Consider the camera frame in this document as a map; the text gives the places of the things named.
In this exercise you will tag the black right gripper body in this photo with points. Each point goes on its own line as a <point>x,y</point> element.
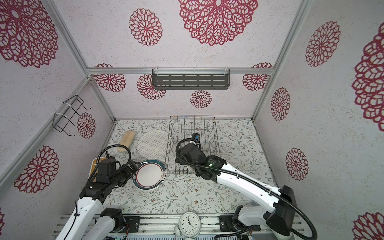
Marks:
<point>183,160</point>

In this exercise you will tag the black wire wall holder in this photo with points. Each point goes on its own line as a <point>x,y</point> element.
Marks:
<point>61,120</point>

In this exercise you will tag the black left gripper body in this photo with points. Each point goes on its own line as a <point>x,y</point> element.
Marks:
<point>123,175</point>

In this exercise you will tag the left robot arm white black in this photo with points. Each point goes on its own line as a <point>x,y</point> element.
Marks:
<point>103,180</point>

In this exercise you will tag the white analog clock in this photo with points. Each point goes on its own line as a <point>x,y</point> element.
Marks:
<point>189,226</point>

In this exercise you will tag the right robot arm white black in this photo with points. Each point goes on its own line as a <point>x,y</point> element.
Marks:
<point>277,207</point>

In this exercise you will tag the cream plate blue grid lines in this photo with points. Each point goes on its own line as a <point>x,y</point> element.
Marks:
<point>153,145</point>

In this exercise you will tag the dark grey wall shelf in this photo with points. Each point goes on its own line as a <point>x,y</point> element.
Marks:
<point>192,80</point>

